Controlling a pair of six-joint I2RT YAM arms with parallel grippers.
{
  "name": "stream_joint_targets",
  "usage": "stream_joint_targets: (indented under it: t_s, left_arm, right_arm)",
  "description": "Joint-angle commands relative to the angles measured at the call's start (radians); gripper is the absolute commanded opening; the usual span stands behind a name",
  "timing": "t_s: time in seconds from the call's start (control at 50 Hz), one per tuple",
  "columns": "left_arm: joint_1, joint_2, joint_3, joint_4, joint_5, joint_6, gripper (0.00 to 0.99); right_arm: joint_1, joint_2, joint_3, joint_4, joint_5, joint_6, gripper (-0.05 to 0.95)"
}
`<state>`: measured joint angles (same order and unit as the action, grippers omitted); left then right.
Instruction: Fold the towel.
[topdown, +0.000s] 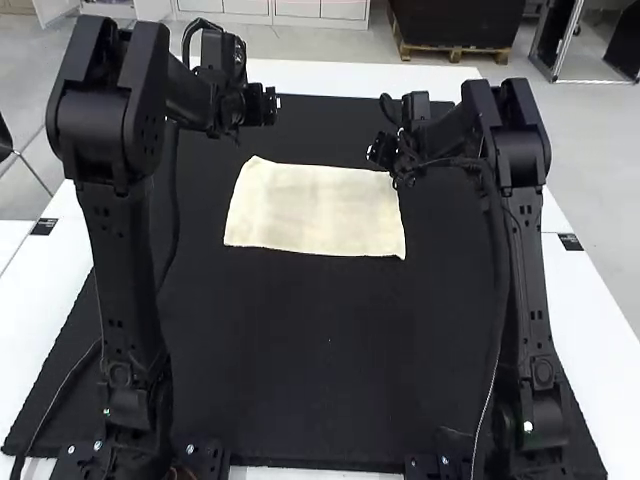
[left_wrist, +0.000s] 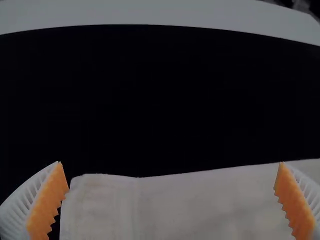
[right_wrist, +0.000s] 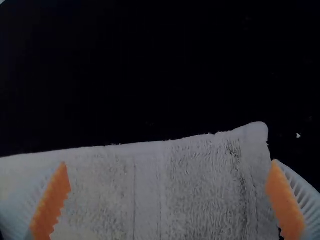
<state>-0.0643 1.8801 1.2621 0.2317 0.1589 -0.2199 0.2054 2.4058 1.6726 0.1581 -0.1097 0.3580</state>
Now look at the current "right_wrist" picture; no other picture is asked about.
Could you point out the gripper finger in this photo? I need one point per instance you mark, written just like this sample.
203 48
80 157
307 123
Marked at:
47 207
285 200

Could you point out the pale towel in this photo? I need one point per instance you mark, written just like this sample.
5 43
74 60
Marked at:
175 187

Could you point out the black mat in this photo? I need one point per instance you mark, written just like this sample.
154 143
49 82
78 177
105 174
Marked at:
150 62

